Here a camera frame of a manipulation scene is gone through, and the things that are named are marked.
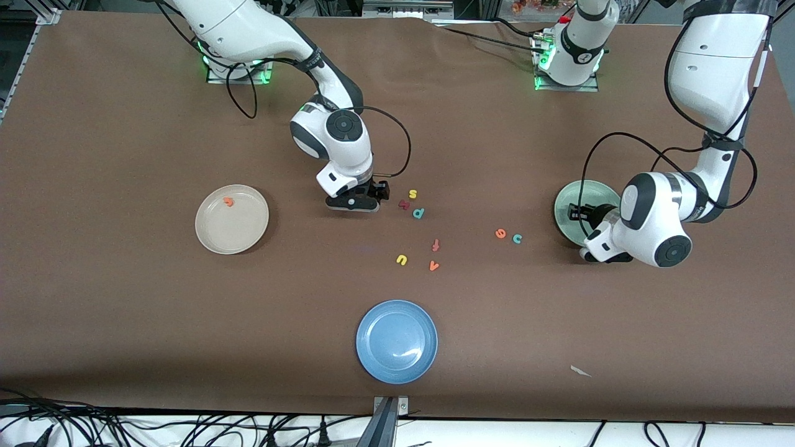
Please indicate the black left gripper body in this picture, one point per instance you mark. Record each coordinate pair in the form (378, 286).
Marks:
(597, 215)

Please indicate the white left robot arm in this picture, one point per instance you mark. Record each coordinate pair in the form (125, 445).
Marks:
(652, 217)

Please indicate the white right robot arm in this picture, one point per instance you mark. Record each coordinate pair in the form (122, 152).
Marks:
(335, 133)

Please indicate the green plate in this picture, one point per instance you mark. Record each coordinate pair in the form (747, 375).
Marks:
(587, 191)

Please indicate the beige brown plate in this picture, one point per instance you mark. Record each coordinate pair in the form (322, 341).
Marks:
(231, 226)

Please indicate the blue plate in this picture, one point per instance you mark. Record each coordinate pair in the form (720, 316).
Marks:
(397, 341)

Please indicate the white paper scrap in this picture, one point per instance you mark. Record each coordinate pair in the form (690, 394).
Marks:
(581, 371)

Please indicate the grey background device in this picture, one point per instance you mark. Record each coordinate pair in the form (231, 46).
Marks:
(407, 9)

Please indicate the colourful background item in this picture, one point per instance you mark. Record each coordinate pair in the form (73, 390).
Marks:
(534, 6)

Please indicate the black power plug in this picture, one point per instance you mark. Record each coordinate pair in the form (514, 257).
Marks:
(323, 433)
(271, 438)

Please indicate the brown paper table cover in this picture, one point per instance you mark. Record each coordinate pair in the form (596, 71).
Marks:
(124, 310)

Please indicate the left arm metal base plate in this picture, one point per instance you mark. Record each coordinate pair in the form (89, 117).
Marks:
(593, 87)

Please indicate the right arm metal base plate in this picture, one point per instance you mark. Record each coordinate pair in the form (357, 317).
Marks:
(217, 77)

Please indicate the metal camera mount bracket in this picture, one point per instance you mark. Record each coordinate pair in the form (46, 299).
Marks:
(386, 422)

